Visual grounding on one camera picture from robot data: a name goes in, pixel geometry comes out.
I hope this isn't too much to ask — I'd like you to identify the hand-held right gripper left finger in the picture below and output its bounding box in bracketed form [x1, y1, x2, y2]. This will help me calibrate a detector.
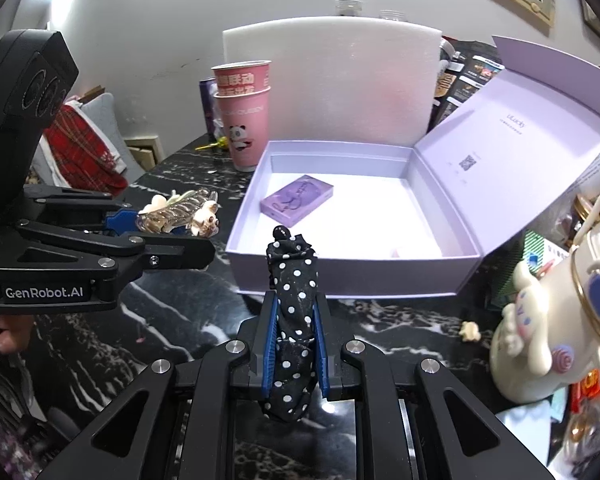
[40, 290, 281, 480]

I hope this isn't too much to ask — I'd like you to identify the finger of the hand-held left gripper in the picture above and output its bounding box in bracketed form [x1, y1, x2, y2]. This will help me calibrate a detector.
[14, 218, 217, 287]
[22, 185, 147, 236]

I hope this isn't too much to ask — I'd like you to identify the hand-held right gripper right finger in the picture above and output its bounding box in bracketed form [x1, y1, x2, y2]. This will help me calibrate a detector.
[311, 290, 556, 480]

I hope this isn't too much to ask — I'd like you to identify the brown bear hair claw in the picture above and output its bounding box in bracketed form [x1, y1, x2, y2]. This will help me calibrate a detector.
[136, 189, 220, 237]

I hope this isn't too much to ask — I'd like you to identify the black polka dot scrunchie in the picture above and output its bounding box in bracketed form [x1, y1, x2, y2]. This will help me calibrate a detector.
[260, 225, 321, 423]

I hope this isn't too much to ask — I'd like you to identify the small purple box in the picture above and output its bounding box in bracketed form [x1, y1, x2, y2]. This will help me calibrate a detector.
[260, 174, 335, 226]

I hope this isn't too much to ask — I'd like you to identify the lavender gift box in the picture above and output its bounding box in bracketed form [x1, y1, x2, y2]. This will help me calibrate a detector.
[225, 35, 600, 298]

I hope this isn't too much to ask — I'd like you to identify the person's left hand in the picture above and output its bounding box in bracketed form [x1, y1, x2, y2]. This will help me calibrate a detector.
[0, 314, 33, 356]

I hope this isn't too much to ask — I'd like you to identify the red plaid scarf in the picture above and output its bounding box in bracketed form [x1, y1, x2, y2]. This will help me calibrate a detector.
[42, 105, 128, 191]

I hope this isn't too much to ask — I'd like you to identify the grey chair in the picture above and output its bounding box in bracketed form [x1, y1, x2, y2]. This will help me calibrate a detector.
[30, 92, 146, 191]

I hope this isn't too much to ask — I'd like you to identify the yellow lollipop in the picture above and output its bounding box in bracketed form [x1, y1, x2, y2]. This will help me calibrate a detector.
[195, 136, 231, 152]

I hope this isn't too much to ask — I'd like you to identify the pink panda paper cup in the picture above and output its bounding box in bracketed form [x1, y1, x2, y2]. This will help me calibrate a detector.
[212, 85, 272, 172]

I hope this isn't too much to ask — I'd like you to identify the purple drink can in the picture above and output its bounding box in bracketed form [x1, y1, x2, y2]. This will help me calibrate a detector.
[198, 77, 221, 136]

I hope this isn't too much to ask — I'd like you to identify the red paper cup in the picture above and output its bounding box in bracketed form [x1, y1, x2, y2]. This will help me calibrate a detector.
[211, 59, 272, 98]

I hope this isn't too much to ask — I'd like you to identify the pale blue bag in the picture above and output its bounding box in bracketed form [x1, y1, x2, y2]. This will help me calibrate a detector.
[495, 387, 573, 468]

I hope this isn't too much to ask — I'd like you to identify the green packet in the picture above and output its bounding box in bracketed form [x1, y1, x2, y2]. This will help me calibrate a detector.
[495, 230, 571, 306]

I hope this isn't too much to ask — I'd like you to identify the cream cartoon figurine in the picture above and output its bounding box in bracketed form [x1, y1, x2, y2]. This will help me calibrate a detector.
[490, 180, 600, 403]

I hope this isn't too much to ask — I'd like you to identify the white foam board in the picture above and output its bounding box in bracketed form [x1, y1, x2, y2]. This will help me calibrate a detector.
[222, 16, 443, 143]

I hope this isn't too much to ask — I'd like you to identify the floral patterned clothing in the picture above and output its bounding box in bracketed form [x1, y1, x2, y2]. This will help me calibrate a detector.
[0, 340, 81, 480]

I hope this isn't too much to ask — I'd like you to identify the red packet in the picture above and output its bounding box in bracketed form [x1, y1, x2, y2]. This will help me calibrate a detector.
[567, 350, 600, 416]

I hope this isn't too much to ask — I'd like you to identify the dark brochure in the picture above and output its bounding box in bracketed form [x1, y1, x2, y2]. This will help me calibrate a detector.
[427, 35, 506, 131]

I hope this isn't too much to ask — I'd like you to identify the cream wooden frame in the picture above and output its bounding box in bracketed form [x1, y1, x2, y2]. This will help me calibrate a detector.
[124, 134, 165, 171]

